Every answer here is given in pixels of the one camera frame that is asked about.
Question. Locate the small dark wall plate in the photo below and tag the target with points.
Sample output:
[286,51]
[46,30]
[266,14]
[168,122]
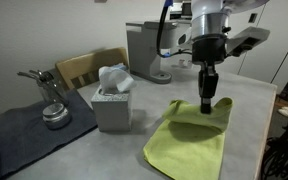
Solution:
[253,18]

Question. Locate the yellow microfiber towel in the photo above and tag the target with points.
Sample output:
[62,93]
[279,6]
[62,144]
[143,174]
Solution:
[187,150]

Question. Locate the dark grey cloth mat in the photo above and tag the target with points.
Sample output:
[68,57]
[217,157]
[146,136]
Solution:
[17,140]

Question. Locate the round silver metal tin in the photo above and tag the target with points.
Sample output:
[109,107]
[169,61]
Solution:
[56,116]

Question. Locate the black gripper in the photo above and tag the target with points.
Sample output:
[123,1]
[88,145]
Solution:
[209,50]

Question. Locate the light wooden chair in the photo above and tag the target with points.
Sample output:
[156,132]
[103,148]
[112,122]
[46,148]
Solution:
[84,65]

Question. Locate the white coffee pod red lid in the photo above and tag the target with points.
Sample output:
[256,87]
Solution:
[181,63]
[188,63]

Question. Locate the grey tissue box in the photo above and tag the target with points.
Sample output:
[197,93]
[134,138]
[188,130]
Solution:
[112,111]

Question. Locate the grey pod coffee machine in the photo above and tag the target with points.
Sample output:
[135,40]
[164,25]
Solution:
[144,50]

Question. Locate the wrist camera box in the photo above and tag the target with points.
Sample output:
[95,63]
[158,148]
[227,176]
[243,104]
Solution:
[250,38]

